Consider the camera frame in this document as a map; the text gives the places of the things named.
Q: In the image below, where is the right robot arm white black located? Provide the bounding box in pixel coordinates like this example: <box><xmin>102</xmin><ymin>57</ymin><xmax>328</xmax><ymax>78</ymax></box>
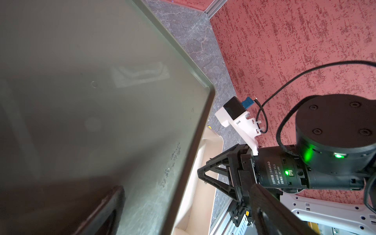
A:
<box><xmin>198</xmin><ymin>94</ymin><xmax>376</xmax><ymax>235</ymax></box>

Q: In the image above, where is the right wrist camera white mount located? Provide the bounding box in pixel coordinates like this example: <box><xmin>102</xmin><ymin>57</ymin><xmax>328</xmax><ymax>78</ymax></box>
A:
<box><xmin>215</xmin><ymin>97</ymin><xmax>261</xmax><ymax>156</ymax></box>

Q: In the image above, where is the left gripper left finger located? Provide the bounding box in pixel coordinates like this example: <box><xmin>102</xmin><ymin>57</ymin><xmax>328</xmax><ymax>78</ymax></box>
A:
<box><xmin>57</xmin><ymin>186</ymin><xmax>126</xmax><ymax>235</ymax></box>

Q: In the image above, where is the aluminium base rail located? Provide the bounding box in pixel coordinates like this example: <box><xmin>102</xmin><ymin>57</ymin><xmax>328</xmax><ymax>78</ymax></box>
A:
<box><xmin>209</xmin><ymin>199</ymin><xmax>258</xmax><ymax>235</ymax></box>

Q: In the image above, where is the white drawer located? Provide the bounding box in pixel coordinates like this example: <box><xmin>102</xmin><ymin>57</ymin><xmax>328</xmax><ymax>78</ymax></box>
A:
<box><xmin>172</xmin><ymin>127</ymin><xmax>224</xmax><ymax>235</ymax></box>

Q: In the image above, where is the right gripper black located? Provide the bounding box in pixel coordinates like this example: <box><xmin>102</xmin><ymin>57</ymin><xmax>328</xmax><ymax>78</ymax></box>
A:
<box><xmin>197</xmin><ymin>144</ymin><xmax>257</xmax><ymax>206</ymax></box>

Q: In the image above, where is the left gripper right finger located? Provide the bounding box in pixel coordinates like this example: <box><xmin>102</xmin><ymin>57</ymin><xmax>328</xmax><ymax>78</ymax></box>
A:
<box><xmin>249</xmin><ymin>184</ymin><xmax>316</xmax><ymax>235</ymax></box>

